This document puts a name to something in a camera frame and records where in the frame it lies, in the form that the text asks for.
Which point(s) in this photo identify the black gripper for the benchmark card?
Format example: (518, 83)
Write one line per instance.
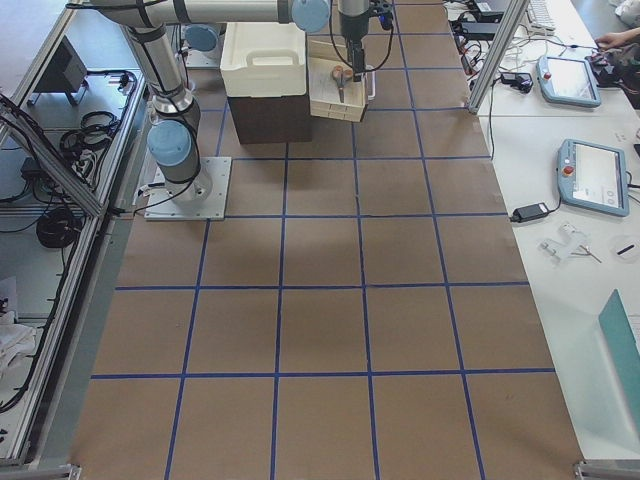
(353, 33)

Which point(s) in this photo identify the grey orange handled scissors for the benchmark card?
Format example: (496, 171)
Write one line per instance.
(341, 76)

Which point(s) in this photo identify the wooden drawer with white handle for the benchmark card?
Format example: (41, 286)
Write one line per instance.
(332, 94)

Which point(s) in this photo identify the dark brown wooden cabinet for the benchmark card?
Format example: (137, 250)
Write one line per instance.
(268, 120)

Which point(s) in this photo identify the white plastic tray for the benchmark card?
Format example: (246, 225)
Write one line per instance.
(264, 60)

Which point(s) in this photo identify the far blue teach pendant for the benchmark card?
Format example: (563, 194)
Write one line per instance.
(567, 81)

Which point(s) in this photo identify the blue teach pendant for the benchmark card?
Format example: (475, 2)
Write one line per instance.
(593, 177)
(567, 81)

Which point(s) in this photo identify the black power adapter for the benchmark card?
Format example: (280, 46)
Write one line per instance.
(530, 212)

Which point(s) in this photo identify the near blue teach pendant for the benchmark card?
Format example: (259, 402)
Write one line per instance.
(593, 177)

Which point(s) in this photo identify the teal notebook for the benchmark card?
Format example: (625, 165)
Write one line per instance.
(623, 349)

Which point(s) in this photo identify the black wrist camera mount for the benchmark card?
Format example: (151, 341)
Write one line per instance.
(383, 11)

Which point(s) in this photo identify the aluminium frame post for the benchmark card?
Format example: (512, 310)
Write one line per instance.
(503, 37)

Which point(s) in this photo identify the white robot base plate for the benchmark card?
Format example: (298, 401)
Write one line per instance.
(205, 199)

